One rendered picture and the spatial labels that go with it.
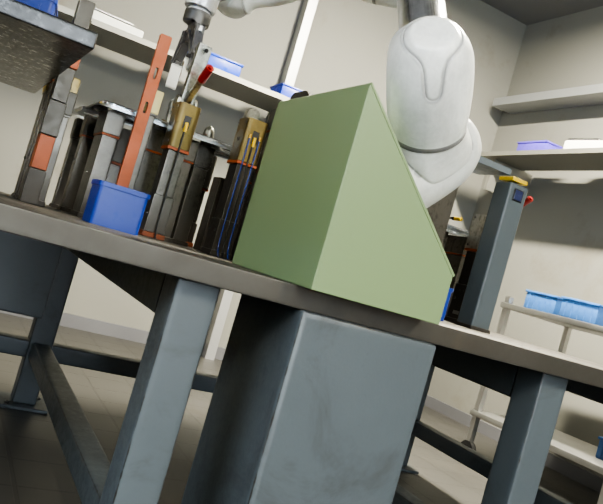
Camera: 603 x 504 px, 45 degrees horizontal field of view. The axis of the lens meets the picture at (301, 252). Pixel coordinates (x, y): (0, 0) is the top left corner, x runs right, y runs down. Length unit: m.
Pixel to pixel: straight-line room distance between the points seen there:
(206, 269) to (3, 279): 1.24
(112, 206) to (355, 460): 0.70
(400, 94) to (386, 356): 0.48
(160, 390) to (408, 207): 0.53
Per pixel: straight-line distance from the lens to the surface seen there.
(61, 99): 1.84
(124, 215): 1.55
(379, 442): 1.41
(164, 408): 1.28
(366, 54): 5.32
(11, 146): 4.56
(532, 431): 1.72
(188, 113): 1.89
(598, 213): 4.94
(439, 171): 1.46
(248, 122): 1.91
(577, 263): 4.93
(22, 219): 1.14
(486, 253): 2.19
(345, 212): 1.23
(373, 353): 1.35
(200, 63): 1.95
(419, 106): 1.35
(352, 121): 1.27
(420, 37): 1.34
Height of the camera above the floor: 0.73
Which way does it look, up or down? 1 degrees up
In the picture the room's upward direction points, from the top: 16 degrees clockwise
